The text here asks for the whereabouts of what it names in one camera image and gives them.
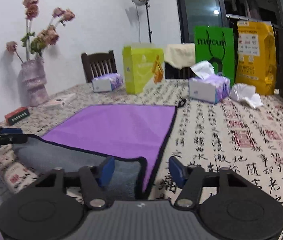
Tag yellow paper bag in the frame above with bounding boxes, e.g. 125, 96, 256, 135
235, 21, 277, 95

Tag dark framed glass door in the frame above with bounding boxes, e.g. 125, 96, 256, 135
173, 0, 283, 45

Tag red and green box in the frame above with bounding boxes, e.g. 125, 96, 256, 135
4, 107, 30, 126

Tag calligraphy print tablecloth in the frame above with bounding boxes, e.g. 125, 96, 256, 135
0, 78, 283, 240

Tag purple and grey towel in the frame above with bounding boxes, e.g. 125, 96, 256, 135
13, 100, 185, 200

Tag cream cloth on chair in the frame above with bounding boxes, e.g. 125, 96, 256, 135
164, 43, 196, 70

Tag dark wooden chair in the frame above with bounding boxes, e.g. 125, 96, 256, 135
81, 50, 117, 83

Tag crumpled white tissue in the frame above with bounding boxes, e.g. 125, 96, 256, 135
229, 83, 263, 109

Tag open purple tissue pack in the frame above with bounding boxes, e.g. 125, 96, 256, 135
189, 61, 230, 104

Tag studio light on stand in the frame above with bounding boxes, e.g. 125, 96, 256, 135
131, 0, 153, 44

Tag white flat box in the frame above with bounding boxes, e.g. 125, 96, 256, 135
43, 93, 77, 109

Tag chair under cream cloth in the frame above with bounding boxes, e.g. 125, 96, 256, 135
165, 62, 195, 80

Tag dried pink roses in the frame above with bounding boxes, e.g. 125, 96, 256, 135
5, 0, 75, 63

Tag green mucun paper bag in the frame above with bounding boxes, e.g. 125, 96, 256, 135
194, 25, 235, 85

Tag lime green snack box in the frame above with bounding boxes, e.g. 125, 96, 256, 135
122, 43, 165, 94

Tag sealed purple tissue pack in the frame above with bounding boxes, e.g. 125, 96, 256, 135
92, 73, 124, 93

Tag pink glitter vase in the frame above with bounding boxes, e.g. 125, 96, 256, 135
17, 57, 49, 107

